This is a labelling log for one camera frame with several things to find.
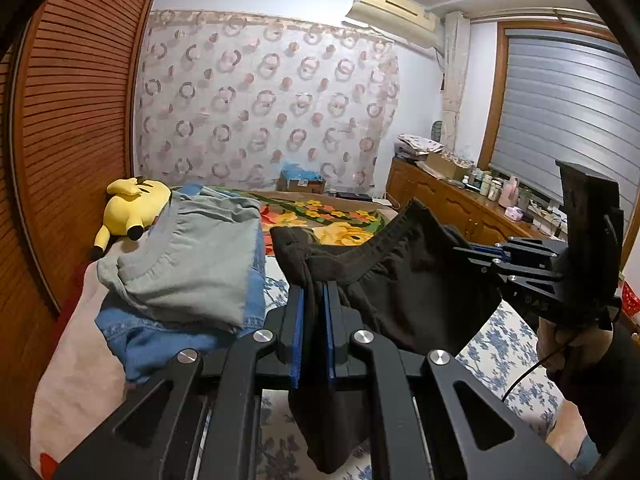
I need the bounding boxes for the grey window blind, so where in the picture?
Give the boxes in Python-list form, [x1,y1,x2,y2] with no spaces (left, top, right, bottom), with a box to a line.
[490,27,640,241]

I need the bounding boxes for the colourful flower blanket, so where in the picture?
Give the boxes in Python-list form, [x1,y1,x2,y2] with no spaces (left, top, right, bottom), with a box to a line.
[172,187,396,248]

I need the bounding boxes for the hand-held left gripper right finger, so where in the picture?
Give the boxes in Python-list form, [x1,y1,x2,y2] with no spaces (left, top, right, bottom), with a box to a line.
[322,280,576,480]

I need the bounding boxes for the wall air conditioner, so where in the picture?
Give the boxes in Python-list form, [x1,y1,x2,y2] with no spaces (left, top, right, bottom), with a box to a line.
[342,0,441,51]

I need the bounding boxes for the cardboard box with blue cloth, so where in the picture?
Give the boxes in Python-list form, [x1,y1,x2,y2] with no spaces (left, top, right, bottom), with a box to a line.
[277,161,327,195]

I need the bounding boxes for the open cardboard box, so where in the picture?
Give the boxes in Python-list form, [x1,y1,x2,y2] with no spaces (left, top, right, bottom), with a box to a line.
[425,152,471,181]

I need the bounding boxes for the grey-green folded pants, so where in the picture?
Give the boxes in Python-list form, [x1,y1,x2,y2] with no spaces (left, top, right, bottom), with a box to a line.
[96,192,263,333]

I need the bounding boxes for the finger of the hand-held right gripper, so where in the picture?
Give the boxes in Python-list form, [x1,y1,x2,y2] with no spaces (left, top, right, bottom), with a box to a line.
[452,240,566,263]
[492,259,563,286]

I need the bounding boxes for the cream lace curtain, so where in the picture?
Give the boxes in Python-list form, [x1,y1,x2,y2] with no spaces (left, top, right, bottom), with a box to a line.
[440,10,473,148]

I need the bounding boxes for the group of small bottles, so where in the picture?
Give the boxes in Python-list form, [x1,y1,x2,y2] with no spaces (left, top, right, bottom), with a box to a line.
[467,170,503,201]

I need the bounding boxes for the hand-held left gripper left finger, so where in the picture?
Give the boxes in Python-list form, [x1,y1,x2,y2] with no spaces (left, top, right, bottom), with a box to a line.
[52,285,306,480]

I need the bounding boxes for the pink bottle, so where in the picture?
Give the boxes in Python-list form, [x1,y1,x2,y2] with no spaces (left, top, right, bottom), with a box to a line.
[500,176,521,208]

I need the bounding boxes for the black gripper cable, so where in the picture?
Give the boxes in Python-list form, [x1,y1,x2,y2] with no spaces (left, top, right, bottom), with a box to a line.
[502,310,621,401]

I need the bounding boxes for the blue-grey cloth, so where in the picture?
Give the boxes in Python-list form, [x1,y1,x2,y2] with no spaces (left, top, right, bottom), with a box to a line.
[570,437,603,478]

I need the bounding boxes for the pink blanket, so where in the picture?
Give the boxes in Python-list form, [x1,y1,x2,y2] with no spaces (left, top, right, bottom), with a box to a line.
[30,260,131,476]

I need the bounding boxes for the blue denim jeans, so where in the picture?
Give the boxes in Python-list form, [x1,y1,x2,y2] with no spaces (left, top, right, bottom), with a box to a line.
[95,185,268,385]

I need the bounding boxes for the person's right forearm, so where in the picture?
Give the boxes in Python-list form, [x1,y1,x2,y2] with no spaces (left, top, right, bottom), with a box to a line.
[550,322,640,456]

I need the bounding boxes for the wooden cabinet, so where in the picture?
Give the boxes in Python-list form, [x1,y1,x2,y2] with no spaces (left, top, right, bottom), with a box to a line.
[385,157,551,251]

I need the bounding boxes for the black pants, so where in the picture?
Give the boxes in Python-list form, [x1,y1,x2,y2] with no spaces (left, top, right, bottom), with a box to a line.
[270,198,502,476]

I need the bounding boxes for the person's right hand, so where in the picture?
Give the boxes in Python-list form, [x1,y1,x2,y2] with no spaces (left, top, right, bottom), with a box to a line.
[536,320,613,373]

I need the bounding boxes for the yellow plush toy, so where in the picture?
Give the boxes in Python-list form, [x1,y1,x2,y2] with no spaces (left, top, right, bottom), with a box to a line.
[92,176,173,261]

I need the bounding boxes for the ring-patterned sheer curtain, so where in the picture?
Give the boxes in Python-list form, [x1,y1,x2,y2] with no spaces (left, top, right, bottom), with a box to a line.
[137,9,401,193]

